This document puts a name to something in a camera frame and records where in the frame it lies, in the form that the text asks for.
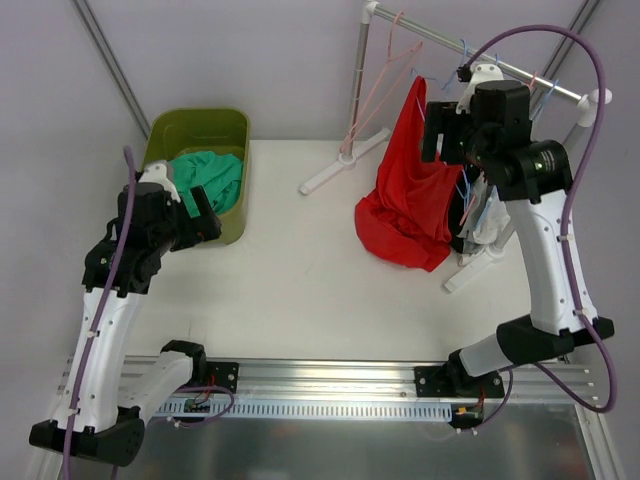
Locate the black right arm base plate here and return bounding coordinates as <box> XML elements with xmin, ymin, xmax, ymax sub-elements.
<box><xmin>413</xmin><ymin>363</ymin><xmax>505</xmax><ymax>399</ymax></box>

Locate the aluminium frame rail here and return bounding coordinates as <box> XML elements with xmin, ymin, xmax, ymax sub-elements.
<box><xmin>116</xmin><ymin>355</ymin><xmax>602</xmax><ymax>404</ymax></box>

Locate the green tank top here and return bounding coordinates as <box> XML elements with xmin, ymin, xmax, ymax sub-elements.
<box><xmin>169</xmin><ymin>151</ymin><xmax>243</xmax><ymax>218</ymax></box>

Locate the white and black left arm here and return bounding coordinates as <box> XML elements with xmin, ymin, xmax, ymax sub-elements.
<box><xmin>29</xmin><ymin>180</ymin><xmax>221</xmax><ymax>467</ymax></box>

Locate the red tank top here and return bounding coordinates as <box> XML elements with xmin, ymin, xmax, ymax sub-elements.
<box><xmin>354</xmin><ymin>76</ymin><xmax>462</xmax><ymax>272</ymax></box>

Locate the white garment on rack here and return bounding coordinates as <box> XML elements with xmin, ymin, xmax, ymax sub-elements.
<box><xmin>455</xmin><ymin>174</ymin><xmax>510</xmax><ymax>266</ymax></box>

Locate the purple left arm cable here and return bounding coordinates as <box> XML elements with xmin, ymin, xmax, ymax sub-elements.
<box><xmin>61</xmin><ymin>144</ymin><xmax>137</xmax><ymax>480</ymax></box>

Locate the black tank top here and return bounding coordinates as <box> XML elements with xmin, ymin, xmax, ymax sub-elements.
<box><xmin>448</xmin><ymin>193</ymin><xmax>465</xmax><ymax>254</ymax></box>

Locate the white slotted cable duct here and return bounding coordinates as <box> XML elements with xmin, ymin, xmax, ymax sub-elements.
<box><xmin>154</xmin><ymin>397</ymin><xmax>453</xmax><ymax>423</ymax></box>

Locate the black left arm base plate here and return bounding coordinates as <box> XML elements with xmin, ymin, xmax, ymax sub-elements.
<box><xmin>203</xmin><ymin>360</ymin><xmax>240</xmax><ymax>394</ymax></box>

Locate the olive green plastic basket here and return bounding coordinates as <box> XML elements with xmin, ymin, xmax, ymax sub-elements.
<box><xmin>143</xmin><ymin>108</ymin><xmax>251</xmax><ymax>245</ymax></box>

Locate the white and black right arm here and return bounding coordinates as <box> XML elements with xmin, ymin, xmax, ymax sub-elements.
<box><xmin>422</xmin><ymin>80</ymin><xmax>615</xmax><ymax>397</ymax></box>

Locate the light blue wire hanger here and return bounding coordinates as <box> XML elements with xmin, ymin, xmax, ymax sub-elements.
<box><xmin>410</xmin><ymin>38</ymin><xmax>476</xmax><ymax>211</ymax></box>

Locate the silver and white clothes rack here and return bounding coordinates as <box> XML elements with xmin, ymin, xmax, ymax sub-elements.
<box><xmin>298</xmin><ymin>0</ymin><xmax>613</xmax><ymax>295</ymax></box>

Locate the pink wire hanger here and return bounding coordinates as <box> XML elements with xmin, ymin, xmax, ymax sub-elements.
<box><xmin>338</xmin><ymin>1</ymin><xmax>423</xmax><ymax>158</ymax></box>
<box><xmin>460</xmin><ymin>67</ymin><xmax>540</xmax><ymax>204</ymax></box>

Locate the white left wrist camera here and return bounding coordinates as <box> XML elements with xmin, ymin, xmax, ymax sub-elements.
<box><xmin>138</xmin><ymin>160</ymin><xmax>182</xmax><ymax>203</ymax></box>

